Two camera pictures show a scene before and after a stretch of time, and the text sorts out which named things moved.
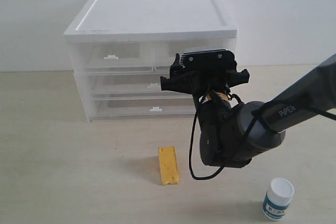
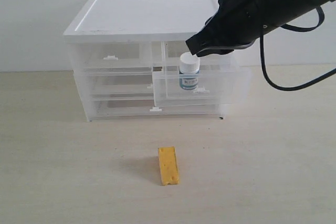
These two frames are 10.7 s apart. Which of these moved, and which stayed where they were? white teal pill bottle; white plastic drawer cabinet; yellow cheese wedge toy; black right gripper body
Moved: black right gripper body; white teal pill bottle
Stayed: yellow cheese wedge toy; white plastic drawer cabinet
